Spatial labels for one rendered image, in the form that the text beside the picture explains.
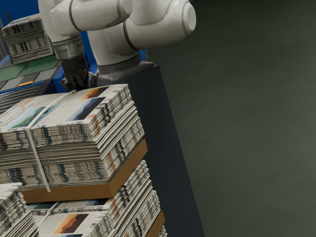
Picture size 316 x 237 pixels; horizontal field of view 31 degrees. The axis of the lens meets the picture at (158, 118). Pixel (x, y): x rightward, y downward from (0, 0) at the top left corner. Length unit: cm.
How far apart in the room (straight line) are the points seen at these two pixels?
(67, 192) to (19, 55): 260
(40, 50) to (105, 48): 210
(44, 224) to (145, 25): 74
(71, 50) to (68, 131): 33
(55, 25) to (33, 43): 236
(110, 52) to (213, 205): 137
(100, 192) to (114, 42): 62
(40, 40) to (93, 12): 244
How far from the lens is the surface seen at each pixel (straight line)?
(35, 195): 164
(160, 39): 189
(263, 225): 283
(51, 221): 154
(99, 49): 199
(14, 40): 408
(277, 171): 330
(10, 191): 116
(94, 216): 149
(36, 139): 154
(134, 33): 191
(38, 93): 306
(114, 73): 200
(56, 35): 172
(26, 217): 119
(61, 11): 169
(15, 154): 160
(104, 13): 161
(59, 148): 152
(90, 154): 149
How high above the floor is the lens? 148
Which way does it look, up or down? 19 degrees down
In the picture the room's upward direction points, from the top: 15 degrees counter-clockwise
